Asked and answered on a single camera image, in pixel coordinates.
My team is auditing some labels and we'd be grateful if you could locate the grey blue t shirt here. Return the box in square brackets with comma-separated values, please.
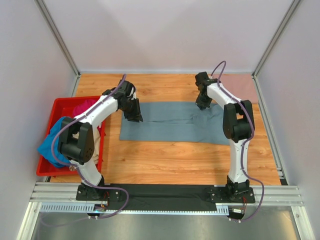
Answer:
[119, 101, 229, 146]

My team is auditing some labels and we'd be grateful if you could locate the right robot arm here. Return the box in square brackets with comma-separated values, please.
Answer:
[195, 72, 256, 204]

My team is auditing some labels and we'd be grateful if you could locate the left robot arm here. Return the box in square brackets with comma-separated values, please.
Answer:
[51, 79, 143, 201]

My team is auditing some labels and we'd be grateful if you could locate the folded pink t shirt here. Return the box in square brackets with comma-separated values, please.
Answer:
[220, 73, 259, 104]

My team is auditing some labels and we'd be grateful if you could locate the beige t shirt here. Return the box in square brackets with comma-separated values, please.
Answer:
[69, 128, 101, 172]

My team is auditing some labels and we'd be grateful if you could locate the magenta t shirt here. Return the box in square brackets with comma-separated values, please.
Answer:
[72, 99, 96, 118]

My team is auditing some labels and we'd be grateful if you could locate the bright blue t shirt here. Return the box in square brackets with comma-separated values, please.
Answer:
[37, 116, 70, 168]

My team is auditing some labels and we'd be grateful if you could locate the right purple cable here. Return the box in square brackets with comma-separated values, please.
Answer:
[209, 60, 265, 223]

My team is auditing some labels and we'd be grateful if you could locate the purple cable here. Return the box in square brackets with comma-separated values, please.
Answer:
[209, 60, 265, 223]
[39, 73, 130, 228]

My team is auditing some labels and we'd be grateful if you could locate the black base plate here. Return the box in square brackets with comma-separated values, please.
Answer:
[76, 183, 256, 210]

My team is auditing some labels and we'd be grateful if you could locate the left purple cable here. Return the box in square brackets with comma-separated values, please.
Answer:
[39, 73, 130, 228]

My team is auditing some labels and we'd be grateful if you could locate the slotted cable duct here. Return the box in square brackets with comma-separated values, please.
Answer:
[39, 202, 229, 216]

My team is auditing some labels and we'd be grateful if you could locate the right aluminium frame post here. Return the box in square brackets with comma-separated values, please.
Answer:
[251, 0, 302, 79]

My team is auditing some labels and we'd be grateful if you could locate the aluminium frame post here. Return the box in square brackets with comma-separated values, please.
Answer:
[251, 0, 302, 79]
[34, 0, 81, 77]

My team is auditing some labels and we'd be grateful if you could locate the left aluminium frame post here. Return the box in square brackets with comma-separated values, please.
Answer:
[34, 0, 81, 77]

